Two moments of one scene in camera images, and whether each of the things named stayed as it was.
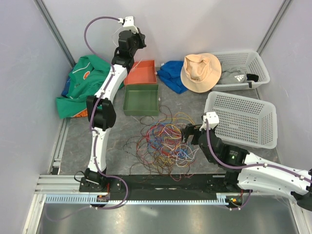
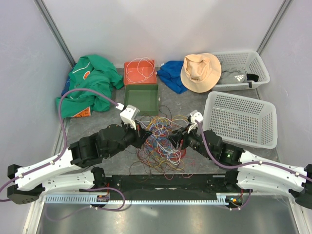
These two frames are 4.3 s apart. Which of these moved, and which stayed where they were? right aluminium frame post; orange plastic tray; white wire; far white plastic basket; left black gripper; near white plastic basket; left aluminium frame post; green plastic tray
Moved: white wire; left black gripper
Stayed: right aluminium frame post; far white plastic basket; left aluminium frame post; near white plastic basket; green plastic tray; orange plastic tray
